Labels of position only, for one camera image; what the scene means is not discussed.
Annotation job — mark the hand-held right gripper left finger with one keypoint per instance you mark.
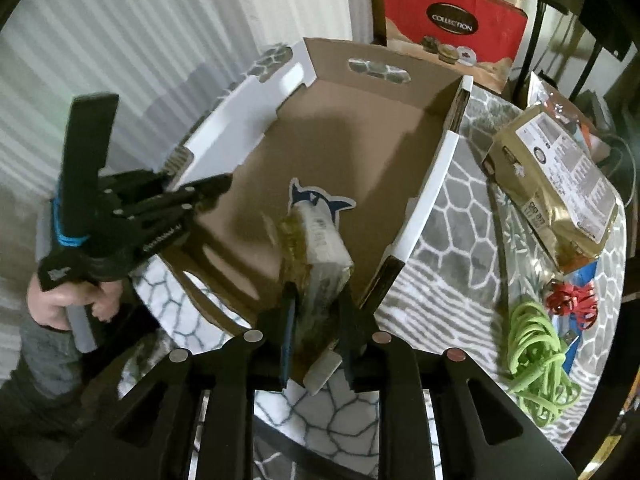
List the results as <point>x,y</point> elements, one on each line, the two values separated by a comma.
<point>287,340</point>

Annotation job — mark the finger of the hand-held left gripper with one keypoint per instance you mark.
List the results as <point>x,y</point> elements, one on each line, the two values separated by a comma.
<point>140,182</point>
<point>200,192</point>

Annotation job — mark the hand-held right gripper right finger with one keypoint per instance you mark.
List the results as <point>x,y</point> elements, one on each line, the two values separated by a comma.
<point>346,340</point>

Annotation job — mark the small gold foil packet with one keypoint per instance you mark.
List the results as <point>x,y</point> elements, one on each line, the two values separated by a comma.
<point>315,260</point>

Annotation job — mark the white cardboard box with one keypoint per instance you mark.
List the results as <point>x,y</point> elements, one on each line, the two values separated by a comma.
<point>350,150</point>

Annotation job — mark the large gold foil bag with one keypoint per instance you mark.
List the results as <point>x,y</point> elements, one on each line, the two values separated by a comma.
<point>550,185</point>

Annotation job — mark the person's left forearm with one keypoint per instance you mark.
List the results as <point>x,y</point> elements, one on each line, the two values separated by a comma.
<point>40,360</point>

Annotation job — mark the person's left hand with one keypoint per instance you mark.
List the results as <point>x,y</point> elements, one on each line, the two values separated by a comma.
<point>47,305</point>

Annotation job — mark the blue shark sticker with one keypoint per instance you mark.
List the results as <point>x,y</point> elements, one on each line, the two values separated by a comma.
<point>305,195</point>

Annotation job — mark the grey patterned blanket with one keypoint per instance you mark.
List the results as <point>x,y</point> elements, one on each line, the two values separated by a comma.
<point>450,260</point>

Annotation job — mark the red ribbon bow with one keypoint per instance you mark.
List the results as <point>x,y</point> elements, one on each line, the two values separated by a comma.
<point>565,300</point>

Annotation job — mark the red gift box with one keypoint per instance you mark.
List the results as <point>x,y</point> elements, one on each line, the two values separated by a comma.
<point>410,10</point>

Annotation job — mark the clear plastic packet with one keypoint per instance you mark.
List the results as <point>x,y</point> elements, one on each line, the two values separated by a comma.
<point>555,105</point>

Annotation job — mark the black metal chair frame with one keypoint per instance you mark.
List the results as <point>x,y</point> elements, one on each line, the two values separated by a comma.
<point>600,35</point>

